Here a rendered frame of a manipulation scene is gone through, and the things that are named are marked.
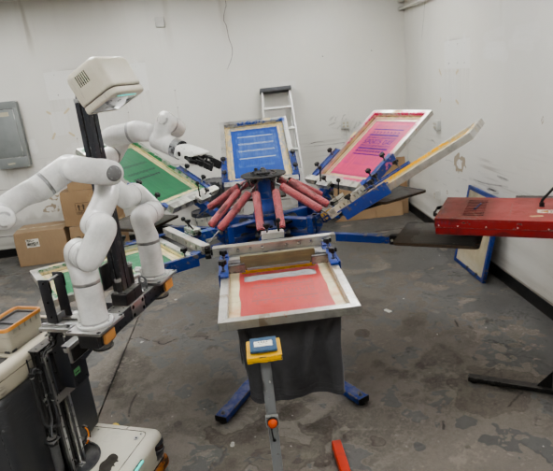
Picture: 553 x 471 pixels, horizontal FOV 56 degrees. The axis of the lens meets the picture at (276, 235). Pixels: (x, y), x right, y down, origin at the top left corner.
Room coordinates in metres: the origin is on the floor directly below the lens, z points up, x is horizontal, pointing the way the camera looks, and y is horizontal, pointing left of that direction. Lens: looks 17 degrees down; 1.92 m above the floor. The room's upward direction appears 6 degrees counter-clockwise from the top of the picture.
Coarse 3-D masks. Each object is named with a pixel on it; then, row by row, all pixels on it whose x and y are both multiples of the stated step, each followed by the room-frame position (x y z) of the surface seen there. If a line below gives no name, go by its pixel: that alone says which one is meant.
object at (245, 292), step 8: (256, 272) 2.52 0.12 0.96; (264, 272) 2.50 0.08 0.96; (272, 272) 2.49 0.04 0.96; (240, 280) 2.42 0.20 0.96; (256, 280) 2.40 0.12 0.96; (264, 280) 2.39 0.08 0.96; (272, 280) 2.38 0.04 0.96; (280, 280) 2.37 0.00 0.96; (240, 288) 2.33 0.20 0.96; (248, 288) 2.32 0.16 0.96; (240, 296) 2.23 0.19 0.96; (248, 296) 2.22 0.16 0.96; (248, 304) 2.13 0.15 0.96; (264, 304) 2.12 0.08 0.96; (272, 304) 2.11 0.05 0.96; (280, 304) 2.10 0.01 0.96; (240, 312) 2.06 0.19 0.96; (248, 312) 2.05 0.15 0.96; (256, 312) 2.04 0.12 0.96; (264, 312) 2.03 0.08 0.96; (272, 312) 2.02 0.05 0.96
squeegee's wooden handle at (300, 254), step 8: (304, 248) 2.52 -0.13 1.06; (312, 248) 2.51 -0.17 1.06; (240, 256) 2.49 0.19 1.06; (248, 256) 2.49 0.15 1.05; (256, 256) 2.49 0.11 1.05; (264, 256) 2.49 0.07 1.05; (272, 256) 2.49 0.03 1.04; (280, 256) 2.50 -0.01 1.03; (288, 256) 2.50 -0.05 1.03; (296, 256) 2.50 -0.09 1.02; (304, 256) 2.50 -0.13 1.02; (248, 264) 2.49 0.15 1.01; (256, 264) 2.49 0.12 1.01; (264, 264) 2.49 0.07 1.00; (272, 264) 2.49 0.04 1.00
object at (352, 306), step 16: (336, 272) 2.31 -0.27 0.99; (224, 288) 2.26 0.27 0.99; (224, 304) 2.08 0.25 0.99; (352, 304) 1.95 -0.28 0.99; (224, 320) 1.93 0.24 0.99; (240, 320) 1.91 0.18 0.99; (256, 320) 1.91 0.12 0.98; (272, 320) 1.91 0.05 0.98; (288, 320) 1.92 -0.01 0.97; (304, 320) 1.92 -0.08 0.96
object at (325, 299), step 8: (320, 280) 2.32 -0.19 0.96; (320, 288) 2.23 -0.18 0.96; (320, 296) 2.13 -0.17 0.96; (328, 296) 2.13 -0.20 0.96; (288, 304) 2.09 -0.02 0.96; (296, 304) 2.08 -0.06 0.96; (304, 304) 2.07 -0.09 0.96; (312, 304) 2.07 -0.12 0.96; (320, 304) 2.06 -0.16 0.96; (328, 304) 2.05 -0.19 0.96
